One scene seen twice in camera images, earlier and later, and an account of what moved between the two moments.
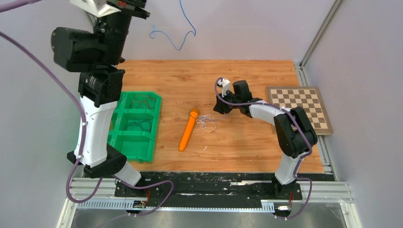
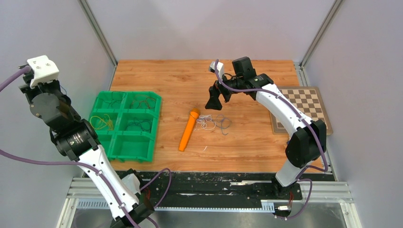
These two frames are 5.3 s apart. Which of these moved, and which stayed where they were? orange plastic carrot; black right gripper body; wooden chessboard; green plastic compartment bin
Moved: black right gripper body
Stayed: green plastic compartment bin; orange plastic carrot; wooden chessboard
